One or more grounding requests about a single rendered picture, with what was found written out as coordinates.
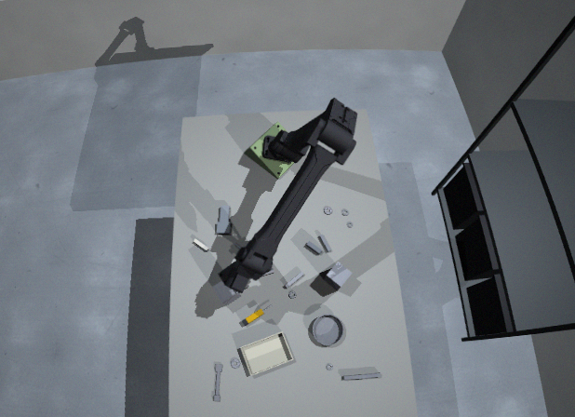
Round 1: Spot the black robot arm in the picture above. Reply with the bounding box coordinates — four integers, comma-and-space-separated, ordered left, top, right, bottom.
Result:
218, 98, 357, 293

